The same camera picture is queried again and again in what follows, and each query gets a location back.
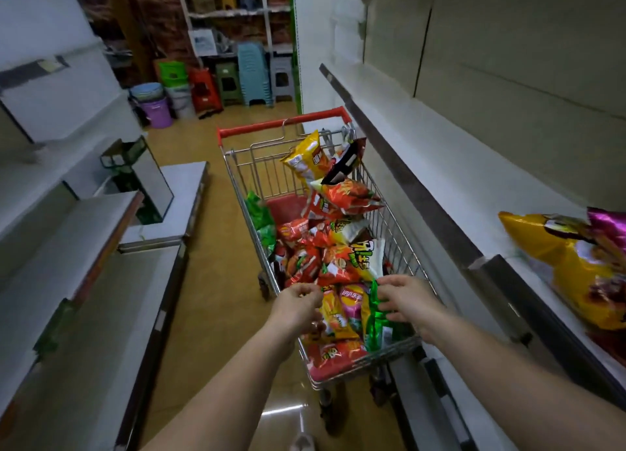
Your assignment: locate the grey plastic stool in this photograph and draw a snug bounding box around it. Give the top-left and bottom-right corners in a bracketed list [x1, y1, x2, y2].
[269, 55, 296, 103]

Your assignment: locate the metal shopping cart red handle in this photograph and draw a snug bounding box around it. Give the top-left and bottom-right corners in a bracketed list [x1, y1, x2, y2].
[216, 106, 439, 436]

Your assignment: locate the purple snack bag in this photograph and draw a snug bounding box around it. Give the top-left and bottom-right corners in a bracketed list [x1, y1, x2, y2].
[586, 207, 626, 252]

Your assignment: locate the red plastic stool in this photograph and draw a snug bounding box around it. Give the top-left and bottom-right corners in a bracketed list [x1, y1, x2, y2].
[188, 67, 224, 117]

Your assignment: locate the person's right forearm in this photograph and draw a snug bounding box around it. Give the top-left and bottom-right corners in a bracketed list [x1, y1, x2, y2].
[420, 313, 626, 451]

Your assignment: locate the beige metal shelving unit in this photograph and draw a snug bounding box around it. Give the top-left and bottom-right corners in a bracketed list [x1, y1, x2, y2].
[292, 0, 626, 451]

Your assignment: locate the white flat box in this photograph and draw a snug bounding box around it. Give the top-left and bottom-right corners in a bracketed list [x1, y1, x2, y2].
[189, 28, 219, 57]

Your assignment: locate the stack of blue plastic stools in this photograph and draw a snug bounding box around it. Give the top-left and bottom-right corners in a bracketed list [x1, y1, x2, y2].
[237, 42, 274, 107]

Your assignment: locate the green snack packet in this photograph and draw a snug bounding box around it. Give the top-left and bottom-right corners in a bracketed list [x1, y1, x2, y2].
[364, 280, 414, 353]

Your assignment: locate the grey metal shelving unit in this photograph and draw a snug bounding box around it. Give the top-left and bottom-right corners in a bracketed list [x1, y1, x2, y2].
[0, 0, 211, 451]

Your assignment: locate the yellow snack bag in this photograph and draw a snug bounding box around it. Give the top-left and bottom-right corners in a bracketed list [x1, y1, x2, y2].
[498, 211, 626, 332]

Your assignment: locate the white plastic bucket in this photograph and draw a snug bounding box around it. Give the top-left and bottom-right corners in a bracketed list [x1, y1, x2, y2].
[165, 84, 197, 120]

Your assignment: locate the dark framed glass display box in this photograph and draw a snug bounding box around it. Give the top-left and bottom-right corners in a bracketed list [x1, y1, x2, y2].
[100, 136, 175, 226]

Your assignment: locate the blue plastic basin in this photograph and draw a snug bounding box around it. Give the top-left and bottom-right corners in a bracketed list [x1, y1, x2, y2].
[129, 82, 165, 103]

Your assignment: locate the person's left hand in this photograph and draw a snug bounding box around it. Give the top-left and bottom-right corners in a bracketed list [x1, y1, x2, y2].
[267, 283, 325, 340]

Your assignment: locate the white metal storage rack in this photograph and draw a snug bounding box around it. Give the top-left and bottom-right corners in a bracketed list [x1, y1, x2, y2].
[173, 0, 295, 66]

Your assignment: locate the person's left forearm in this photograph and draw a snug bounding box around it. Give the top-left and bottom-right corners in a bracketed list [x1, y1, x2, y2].
[141, 319, 305, 451]

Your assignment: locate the pile of colourful snack bags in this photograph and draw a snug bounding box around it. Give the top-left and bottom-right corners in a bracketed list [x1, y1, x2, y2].
[244, 130, 422, 384]

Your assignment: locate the purple plastic bucket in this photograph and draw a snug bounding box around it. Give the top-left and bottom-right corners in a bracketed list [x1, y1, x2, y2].
[139, 97, 173, 129]

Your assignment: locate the green plastic stool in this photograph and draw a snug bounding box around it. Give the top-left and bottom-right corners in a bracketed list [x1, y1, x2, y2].
[215, 62, 243, 107]

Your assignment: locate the person's right hand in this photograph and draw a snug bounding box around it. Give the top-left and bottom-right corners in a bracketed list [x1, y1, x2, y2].
[376, 275, 445, 345]

